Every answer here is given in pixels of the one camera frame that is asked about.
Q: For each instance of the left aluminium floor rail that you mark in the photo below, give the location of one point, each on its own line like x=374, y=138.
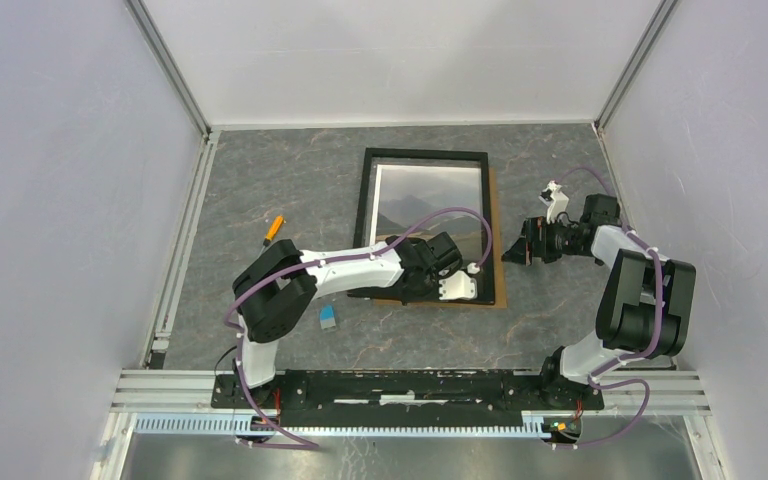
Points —
x=166, y=306

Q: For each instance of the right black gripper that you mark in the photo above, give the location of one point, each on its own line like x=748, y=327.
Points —
x=537, y=231

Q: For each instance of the aluminium corner post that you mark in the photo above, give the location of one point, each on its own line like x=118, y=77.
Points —
x=645, y=44
x=165, y=59

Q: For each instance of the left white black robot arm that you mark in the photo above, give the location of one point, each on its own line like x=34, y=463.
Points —
x=273, y=293

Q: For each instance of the left aluminium corner post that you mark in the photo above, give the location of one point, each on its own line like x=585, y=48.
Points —
x=165, y=59

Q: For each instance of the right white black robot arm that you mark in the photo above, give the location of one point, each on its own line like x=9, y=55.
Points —
x=645, y=308

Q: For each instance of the aluminium front rail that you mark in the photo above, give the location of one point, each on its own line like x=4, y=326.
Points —
x=672, y=393

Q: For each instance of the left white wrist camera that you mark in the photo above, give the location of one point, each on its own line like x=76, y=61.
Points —
x=459, y=286

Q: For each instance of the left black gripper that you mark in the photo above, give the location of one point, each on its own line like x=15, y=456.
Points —
x=405, y=295

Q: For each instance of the right aluminium corner post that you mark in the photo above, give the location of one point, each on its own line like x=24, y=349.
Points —
x=645, y=44

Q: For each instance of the blue grey eraser block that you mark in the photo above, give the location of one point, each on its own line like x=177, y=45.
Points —
x=327, y=318

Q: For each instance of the mountain landscape photo print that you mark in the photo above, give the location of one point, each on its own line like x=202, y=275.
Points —
x=402, y=192

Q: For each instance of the orange handled screwdriver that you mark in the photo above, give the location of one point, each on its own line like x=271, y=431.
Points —
x=273, y=230

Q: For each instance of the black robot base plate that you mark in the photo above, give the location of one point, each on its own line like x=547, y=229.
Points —
x=418, y=398

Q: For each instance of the black picture frame with photo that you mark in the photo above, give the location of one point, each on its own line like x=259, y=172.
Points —
x=372, y=155

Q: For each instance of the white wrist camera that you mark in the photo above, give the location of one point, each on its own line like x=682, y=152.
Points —
x=459, y=286
x=555, y=200

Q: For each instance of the brown fibreboard backing board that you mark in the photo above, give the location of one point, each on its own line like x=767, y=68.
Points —
x=500, y=265

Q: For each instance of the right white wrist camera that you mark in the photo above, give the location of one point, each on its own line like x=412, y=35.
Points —
x=555, y=200

